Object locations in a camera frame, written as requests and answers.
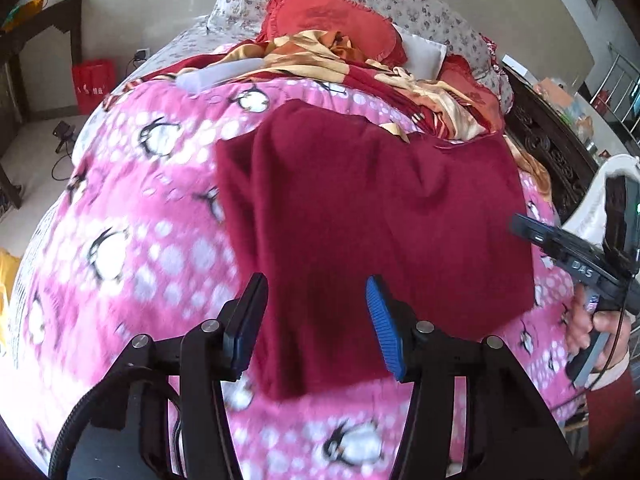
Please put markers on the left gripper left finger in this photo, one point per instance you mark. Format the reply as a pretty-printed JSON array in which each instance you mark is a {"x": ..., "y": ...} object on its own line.
[{"x": 158, "y": 412}]

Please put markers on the white pillow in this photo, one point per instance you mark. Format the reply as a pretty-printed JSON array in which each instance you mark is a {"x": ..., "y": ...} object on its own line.
[{"x": 424, "y": 57}]

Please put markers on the dark wooden side table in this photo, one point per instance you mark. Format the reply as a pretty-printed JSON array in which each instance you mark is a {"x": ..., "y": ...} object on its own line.
[{"x": 37, "y": 59}]

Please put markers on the floral quilt pillow pile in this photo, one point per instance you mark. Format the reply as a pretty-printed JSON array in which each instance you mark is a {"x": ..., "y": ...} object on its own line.
[{"x": 429, "y": 19}]

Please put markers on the pink penguin blanket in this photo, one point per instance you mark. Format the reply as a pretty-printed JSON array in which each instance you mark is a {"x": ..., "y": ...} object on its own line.
[{"x": 138, "y": 244}]

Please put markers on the dark carved wooden headboard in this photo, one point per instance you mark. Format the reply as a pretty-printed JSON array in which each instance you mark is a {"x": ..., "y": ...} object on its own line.
[{"x": 540, "y": 130}]

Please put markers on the red heart pillow right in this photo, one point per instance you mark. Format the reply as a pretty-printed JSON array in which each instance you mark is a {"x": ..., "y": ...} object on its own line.
[{"x": 477, "y": 99}]

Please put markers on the black camera box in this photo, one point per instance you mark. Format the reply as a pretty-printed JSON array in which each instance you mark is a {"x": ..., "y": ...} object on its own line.
[{"x": 621, "y": 240}]

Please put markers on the gold and red satin cloth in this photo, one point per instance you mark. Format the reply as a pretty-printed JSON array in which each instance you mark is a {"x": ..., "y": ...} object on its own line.
[{"x": 350, "y": 75}]

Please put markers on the red bag on floor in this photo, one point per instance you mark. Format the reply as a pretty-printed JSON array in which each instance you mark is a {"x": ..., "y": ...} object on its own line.
[{"x": 92, "y": 81}]

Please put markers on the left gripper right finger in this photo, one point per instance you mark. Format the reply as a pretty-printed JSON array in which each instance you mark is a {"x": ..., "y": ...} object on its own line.
[{"x": 509, "y": 431}]

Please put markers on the dark red fleece shirt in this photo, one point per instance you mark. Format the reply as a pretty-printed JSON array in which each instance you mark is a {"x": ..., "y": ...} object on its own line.
[{"x": 318, "y": 201}]

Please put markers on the right hand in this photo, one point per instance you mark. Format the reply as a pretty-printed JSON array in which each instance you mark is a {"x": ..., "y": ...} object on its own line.
[{"x": 581, "y": 323}]

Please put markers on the red heart pillow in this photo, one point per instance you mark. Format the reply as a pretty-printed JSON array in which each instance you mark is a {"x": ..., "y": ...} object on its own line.
[
  {"x": 369, "y": 32},
  {"x": 477, "y": 99}
]

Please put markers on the yellow cloth on floor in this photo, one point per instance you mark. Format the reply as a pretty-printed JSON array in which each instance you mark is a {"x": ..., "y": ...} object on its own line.
[{"x": 9, "y": 265}]

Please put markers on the red heart pillow left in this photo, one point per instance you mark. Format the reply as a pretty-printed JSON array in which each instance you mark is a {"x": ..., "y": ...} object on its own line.
[{"x": 369, "y": 32}]

